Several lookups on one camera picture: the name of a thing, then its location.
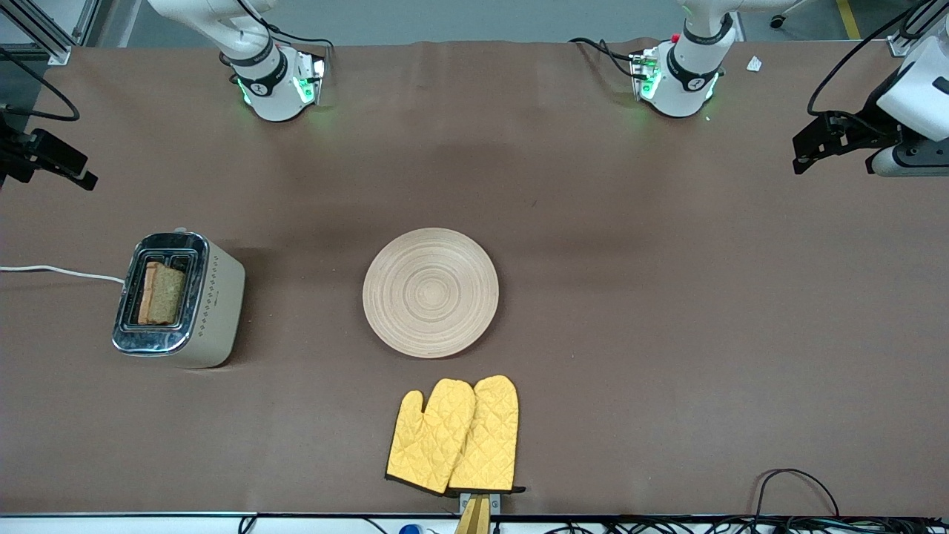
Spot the white toaster power cord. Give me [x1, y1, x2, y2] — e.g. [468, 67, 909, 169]
[0, 265, 125, 285]

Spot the black right arm base cable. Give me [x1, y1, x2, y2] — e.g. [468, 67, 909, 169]
[236, 0, 335, 54]

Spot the black looped cable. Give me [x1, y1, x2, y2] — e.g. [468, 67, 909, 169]
[752, 468, 843, 520]

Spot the black left arm base cable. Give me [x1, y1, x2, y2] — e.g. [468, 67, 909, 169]
[569, 37, 640, 79]

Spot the black chair caster wheel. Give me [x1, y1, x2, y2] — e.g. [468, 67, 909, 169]
[769, 0, 816, 30]

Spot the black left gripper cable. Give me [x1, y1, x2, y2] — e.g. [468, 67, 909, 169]
[807, 0, 931, 116]

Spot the brown bread toast slice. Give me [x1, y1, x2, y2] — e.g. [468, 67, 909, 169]
[137, 261, 188, 326]

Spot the black arm base cable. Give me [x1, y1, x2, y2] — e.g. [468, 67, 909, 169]
[236, 0, 335, 54]
[569, 37, 640, 79]

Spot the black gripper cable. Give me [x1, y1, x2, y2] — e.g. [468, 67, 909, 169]
[0, 47, 81, 123]
[807, 0, 931, 116]

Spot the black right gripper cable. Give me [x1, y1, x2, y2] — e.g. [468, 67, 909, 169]
[0, 47, 81, 123]

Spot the black cable bundle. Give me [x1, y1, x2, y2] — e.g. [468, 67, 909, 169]
[549, 515, 949, 534]

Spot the round light wooden plate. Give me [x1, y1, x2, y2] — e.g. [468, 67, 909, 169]
[362, 227, 500, 360]

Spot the yellow quilted oven mitt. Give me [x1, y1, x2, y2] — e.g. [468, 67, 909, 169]
[448, 375, 520, 493]

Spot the wooden stick with metal bracket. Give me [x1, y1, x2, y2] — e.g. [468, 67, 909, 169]
[454, 491, 502, 534]

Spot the beige chrome two-slot toaster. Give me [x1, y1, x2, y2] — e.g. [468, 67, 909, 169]
[111, 231, 246, 369]

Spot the aluminium frame post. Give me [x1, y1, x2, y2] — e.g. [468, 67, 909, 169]
[0, 0, 102, 66]
[887, 0, 949, 58]

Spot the brown table cover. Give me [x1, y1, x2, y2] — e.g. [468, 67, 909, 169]
[0, 37, 949, 518]

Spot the yellow quilted mitt showing thumb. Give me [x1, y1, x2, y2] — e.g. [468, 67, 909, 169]
[385, 378, 477, 495]

